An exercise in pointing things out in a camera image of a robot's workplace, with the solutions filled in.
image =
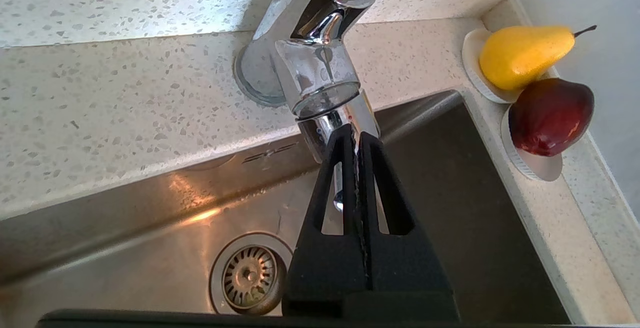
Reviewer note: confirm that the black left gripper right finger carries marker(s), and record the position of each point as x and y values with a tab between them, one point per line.
400	268

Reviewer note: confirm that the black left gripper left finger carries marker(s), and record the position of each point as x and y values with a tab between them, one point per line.
325	268

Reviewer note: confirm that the chrome faucet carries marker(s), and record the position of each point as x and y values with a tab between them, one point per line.
310	67

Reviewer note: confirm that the metal sink drain strainer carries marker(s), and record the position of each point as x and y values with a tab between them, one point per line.
250	275

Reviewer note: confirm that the stainless steel sink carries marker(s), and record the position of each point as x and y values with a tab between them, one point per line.
475	218

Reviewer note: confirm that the small white dish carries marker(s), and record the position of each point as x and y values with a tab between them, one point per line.
540	168
471	67

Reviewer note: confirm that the dark red apple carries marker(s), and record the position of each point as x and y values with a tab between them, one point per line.
550	117

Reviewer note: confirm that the yellow pear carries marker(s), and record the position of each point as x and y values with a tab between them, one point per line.
520	57

